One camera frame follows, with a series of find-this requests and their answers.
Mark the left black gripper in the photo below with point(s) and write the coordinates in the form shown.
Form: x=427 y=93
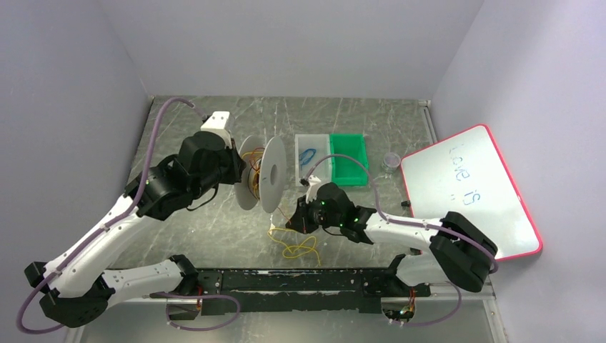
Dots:
x=234 y=163

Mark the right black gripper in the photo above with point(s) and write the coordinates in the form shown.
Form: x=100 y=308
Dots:
x=301 y=216

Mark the white cable spool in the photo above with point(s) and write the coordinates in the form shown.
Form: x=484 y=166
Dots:
x=264 y=177

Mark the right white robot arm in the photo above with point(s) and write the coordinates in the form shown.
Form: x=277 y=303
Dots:
x=448 y=249

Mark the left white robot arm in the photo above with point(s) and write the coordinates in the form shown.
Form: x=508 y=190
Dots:
x=78 y=286

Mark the green plastic bin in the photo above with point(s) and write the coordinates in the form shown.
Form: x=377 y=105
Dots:
x=346 y=172

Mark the clear white plastic bin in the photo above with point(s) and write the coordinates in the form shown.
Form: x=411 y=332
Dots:
x=308 y=150

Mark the small clear plastic jar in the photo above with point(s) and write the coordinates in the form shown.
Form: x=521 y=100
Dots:
x=391 y=162

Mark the pink framed whiteboard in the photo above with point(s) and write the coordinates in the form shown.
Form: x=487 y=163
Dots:
x=466 y=173

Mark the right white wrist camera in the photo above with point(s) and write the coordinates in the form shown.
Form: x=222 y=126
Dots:
x=312 y=183

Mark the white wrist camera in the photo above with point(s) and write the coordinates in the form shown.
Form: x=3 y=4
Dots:
x=220 y=123
x=312 y=183

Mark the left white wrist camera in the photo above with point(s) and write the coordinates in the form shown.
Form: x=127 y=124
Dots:
x=220 y=123

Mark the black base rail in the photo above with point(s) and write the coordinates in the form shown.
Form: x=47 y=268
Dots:
x=285 y=290

